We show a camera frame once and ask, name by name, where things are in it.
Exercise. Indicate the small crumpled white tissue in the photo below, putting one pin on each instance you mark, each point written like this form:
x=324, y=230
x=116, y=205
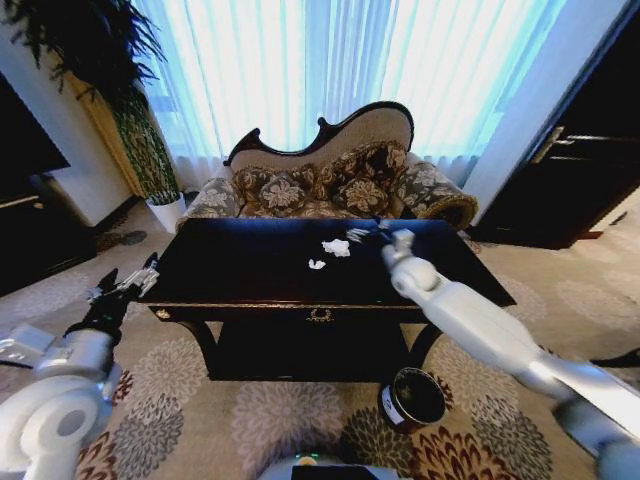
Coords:
x=316, y=264

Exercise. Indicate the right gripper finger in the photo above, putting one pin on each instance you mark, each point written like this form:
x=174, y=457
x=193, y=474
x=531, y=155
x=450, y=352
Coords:
x=357, y=233
x=384, y=224

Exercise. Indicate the dark wooden coffee table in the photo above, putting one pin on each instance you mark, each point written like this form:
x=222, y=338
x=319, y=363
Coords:
x=250, y=260

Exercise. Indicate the sheer white curtain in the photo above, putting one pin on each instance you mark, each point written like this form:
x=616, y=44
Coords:
x=310, y=60

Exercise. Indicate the floral cushion with brown border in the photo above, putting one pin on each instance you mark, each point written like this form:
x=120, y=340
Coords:
x=365, y=182
x=280, y=192

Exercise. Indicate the tall green artificial plant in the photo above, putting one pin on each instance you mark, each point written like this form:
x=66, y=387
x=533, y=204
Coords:
x=95, y=40

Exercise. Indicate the white plant pot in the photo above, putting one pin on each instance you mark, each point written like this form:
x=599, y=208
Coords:
x=166, y=211

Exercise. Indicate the black television screen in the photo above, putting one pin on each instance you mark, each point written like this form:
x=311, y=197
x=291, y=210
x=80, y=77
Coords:
x=22, y=145

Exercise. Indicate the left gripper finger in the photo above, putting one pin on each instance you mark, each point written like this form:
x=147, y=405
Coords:
x=142, y=277
x=102, y=287

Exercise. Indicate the black round trash bin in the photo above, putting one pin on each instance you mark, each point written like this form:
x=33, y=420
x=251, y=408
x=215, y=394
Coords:
x=415, y=400

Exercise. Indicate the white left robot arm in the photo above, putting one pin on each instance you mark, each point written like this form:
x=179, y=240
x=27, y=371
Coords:
x=50, y=415

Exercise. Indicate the large crumpled white tissue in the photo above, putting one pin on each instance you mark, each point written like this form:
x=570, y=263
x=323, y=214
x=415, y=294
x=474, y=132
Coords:
x=336, y=247

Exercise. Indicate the floral upholstered sofa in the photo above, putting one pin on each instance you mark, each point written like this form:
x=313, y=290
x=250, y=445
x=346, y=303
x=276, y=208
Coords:
x=350, y=130

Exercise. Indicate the black television cabinet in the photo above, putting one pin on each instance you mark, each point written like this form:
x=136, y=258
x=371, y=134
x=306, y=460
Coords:
x=35, y=240

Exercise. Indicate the beige drape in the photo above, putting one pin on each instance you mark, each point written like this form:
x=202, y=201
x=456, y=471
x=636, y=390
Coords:
x=102, y=135

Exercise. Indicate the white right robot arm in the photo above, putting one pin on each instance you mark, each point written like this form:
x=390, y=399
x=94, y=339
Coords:
x=475, y=310

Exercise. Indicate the dark wooden door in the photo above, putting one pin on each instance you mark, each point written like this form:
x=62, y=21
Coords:
x=585, y=165

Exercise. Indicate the white robot front shell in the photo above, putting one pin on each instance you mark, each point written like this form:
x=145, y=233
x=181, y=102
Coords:
x=320, y=471

